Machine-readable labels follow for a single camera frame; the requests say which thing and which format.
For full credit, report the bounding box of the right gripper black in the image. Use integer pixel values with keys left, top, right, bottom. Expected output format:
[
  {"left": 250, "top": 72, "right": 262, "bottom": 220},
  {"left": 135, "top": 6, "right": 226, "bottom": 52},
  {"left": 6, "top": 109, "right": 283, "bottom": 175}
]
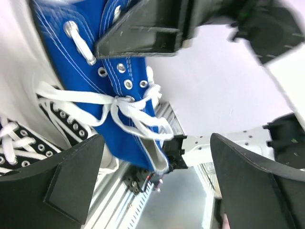
[{"left": 95, "top": 0, "right": 238, "bottom": 59}]

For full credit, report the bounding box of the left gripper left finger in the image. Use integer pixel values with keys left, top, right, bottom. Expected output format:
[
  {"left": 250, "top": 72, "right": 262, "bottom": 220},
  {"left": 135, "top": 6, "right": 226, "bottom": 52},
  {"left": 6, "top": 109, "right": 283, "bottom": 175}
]
[{"left": 0, "top": 135, "right": 104, "bottom": 229}]

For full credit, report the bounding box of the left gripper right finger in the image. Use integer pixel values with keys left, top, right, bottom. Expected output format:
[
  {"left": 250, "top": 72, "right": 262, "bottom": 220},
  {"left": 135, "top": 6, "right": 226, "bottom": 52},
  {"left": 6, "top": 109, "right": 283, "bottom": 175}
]
[{"left": 210, "top": 133, "right": 305, "bottom": 229}]

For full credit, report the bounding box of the black white sneaker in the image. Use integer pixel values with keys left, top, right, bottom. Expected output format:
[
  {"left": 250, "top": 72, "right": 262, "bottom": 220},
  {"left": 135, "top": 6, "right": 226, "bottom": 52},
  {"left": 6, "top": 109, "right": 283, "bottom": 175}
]
[{"left": 0, "top": 94, "right": 97, "bottom": 176}]

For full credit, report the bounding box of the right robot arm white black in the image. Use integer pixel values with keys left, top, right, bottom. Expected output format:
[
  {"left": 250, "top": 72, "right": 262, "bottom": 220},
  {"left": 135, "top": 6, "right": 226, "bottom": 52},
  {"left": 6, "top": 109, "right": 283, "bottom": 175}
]
[{"left": 95, "top": 0, "right": 304, "bottom": 64}]

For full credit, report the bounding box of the aluminium rail base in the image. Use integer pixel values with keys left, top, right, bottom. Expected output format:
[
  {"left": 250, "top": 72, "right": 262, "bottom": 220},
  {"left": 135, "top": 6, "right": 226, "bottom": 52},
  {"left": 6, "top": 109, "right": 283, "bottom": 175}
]
[{"left": 83, "top": 103, "right": 187, "bottom": 229}]

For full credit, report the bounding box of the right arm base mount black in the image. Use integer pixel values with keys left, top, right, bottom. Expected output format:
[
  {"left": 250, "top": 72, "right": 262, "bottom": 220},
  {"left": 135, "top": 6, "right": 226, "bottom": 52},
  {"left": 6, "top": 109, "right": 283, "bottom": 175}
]
[{"left": 122, "top": 135, "right": 188, "bottom": 195}]

